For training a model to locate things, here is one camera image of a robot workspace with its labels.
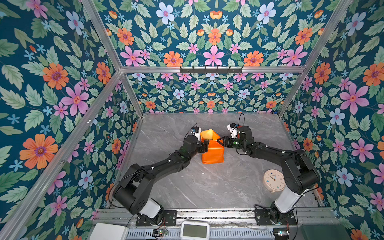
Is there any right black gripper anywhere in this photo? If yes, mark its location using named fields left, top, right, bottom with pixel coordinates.
left=217, top=137, right=246, bottom=151

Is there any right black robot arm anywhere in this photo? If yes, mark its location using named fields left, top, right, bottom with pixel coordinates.
left=218, top=124, right=320, bottom=225

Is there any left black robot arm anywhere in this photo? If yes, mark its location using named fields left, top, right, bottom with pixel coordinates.
left=113, top=135, right=209, bottom=221

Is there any white box bottom left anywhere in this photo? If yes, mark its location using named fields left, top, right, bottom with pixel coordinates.
left=89, top=223, right=129, bottom=240

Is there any white round clock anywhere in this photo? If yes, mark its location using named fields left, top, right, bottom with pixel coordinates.
left=263, top=169, right=286, bottom=193

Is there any white display device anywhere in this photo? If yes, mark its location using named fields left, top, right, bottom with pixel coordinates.
left=180, top=220, right=210, bottom=240

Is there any green mat bottom right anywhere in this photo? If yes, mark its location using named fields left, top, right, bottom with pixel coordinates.
left=301, top=225, right=350, bottom=240

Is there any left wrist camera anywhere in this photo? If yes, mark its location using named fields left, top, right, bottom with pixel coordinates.
left=191, top=127, right=201, bottom=141

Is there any black hook rail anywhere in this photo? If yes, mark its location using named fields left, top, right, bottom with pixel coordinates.
left=179, top=66, right=243, bottom=75

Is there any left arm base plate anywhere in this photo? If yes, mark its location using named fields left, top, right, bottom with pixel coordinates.
left=136, top=210, right=178, bottom=227

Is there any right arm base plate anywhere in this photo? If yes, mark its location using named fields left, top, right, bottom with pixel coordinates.
left=254, top=209, right=298, bottom=226

